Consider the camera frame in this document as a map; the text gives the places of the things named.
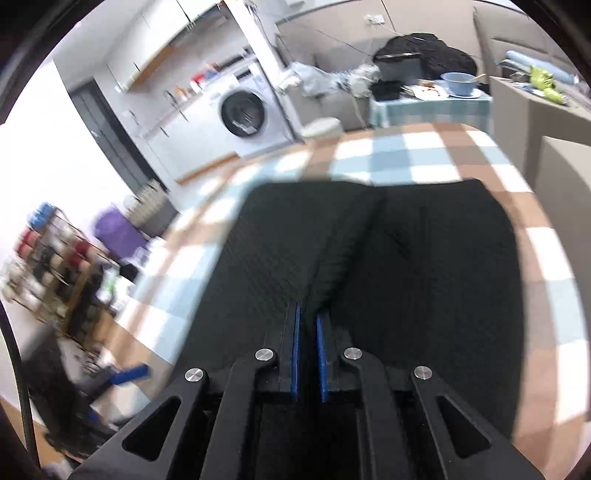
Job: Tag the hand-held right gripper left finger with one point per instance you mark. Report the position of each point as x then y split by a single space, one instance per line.
295 355

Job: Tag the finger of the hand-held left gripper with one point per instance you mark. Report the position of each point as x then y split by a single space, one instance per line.
131 374

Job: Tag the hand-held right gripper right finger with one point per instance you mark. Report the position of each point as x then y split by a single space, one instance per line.
322 360

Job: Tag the black shorts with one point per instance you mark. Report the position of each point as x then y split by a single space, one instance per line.
415 277

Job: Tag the pile of light clothes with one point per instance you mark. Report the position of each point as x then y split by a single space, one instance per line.
318 78

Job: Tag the metal storage rack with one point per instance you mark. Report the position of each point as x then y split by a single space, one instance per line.
51 277

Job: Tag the purple bag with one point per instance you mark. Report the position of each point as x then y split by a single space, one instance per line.
117 233

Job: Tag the woven laundry basket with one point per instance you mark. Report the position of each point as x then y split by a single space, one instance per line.
150 207

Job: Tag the white round stool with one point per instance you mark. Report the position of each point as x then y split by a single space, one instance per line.
321 127

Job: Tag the dark door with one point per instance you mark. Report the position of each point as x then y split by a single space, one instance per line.
113 138

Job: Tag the white washing machine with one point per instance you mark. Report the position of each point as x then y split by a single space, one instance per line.
240 113

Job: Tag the checkered blanket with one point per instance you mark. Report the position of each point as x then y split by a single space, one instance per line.
531 217

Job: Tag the table with teal checkered cloth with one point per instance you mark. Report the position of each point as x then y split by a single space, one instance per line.
429 113

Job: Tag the black case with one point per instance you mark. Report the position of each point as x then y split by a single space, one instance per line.
388 90

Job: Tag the cardboard box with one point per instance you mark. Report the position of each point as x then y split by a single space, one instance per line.
517 120
565 184

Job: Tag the blue bowl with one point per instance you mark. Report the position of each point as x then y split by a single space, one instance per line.
457 82

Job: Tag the black backpack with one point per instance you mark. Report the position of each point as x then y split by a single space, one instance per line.
429 53

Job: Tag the green toy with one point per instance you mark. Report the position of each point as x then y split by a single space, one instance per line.
547 83

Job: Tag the light blue rolled mat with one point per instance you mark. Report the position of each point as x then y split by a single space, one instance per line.
540 60

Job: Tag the white wall cabinet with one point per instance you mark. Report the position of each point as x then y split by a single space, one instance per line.
152 41

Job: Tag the wall socket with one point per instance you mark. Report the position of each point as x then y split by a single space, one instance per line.
375 19

